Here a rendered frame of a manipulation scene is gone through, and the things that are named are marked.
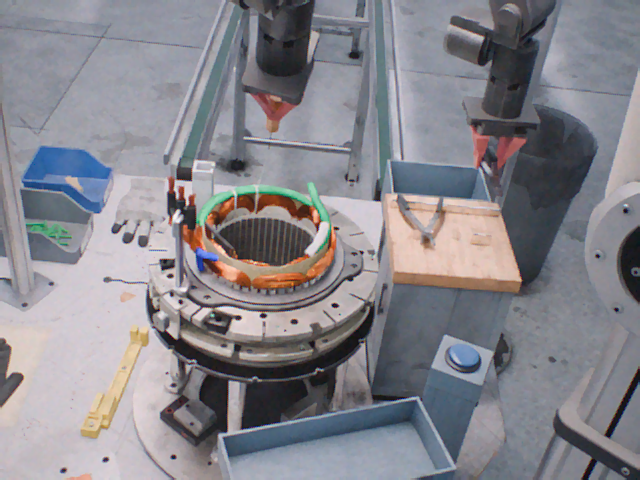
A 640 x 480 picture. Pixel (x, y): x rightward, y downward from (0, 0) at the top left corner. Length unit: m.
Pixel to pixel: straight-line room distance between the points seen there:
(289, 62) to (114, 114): 2.83
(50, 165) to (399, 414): 1.09
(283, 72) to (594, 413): 0.48
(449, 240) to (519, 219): 1.48
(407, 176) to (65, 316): 0.66
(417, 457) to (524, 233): 1.83
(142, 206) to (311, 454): 0.87
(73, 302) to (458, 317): 0.70
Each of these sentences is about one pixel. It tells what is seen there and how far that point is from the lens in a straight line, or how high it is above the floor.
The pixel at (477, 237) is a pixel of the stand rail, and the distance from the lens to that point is 1.23.
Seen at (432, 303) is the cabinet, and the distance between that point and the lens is 1.20.
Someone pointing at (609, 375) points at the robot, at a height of 1.25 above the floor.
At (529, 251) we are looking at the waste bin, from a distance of 2.80.
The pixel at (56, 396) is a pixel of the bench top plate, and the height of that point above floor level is 0.78.
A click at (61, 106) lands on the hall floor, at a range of 3.74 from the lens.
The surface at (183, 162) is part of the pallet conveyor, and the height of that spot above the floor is 0.76.
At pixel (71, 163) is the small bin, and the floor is 0.82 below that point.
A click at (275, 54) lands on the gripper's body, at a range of 0.85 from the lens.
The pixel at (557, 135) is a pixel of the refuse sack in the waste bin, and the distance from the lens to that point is 2.89.
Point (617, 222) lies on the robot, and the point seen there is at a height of 1.45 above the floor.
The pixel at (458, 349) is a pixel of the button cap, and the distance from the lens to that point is 1.09.
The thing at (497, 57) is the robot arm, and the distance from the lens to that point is 1.11.
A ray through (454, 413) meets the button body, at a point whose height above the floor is 0.96.
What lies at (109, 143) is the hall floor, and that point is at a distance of 3.45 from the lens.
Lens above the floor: 1.79
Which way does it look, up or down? 37 degrees down
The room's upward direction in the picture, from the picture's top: 7 degrees clockwise
